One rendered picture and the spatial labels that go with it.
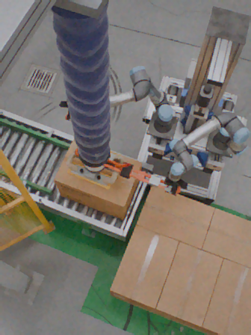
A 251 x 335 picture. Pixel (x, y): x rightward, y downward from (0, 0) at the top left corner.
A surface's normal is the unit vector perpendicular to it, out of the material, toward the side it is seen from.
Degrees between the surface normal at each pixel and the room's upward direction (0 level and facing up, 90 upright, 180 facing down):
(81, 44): 76
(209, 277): 0
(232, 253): 0
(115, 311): 0
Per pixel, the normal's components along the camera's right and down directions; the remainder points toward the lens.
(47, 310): 0.02, -0.38
